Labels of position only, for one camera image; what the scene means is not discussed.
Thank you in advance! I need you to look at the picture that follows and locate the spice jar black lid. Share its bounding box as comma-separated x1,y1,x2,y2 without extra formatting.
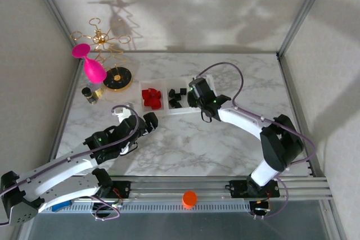
81,87,99,106

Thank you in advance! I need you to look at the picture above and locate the orange plastic cylinder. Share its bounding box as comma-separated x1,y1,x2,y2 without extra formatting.
182,190,197,210

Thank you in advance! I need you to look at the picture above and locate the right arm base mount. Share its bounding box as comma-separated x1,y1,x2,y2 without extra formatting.
228,179,281,198

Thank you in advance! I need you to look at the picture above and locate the aluminium frame post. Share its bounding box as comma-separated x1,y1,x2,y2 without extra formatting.
26,0,82,55
277,0,332,58

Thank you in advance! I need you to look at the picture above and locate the blue plastic handle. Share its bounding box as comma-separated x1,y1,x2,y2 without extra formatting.
51,201,71,212

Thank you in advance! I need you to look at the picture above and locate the gold wire rack black base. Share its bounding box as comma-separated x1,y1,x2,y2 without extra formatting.
70,17,143,92

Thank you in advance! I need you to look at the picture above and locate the aluminium front rail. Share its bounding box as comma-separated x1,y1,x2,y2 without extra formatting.
70,176,334,202

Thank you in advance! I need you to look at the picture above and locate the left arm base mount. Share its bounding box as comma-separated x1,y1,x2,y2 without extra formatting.
92,180,132,199

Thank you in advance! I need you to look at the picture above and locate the pineapple tin can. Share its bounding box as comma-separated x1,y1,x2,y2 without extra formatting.
87,81,107,99

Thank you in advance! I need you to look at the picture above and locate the grey metal panel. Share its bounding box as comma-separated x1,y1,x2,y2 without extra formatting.
11,211,347,240

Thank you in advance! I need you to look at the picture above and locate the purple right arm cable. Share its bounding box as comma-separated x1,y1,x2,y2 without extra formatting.
193,62,318,220

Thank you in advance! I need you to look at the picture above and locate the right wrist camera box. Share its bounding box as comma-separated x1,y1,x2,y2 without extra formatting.
187,78,211,96

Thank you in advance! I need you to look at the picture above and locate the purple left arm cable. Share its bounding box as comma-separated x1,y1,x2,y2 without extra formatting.
0,105,141,225

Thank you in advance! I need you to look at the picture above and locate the aluminium frame side rail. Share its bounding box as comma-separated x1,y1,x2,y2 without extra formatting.
278,54,330,179
46,54,84,162

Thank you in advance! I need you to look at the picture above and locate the small circuit board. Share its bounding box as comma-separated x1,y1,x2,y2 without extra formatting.
249,200,273,216

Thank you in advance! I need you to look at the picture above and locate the slotted grey cable duct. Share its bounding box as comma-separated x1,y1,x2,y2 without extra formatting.
38,200,254,214

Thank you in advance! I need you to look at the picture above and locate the pink plastic goblet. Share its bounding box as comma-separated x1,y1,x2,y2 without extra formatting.
71,43,108,84

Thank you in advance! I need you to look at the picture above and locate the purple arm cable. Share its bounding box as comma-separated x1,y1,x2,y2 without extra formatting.
0,105,141,225
193,62,318,220

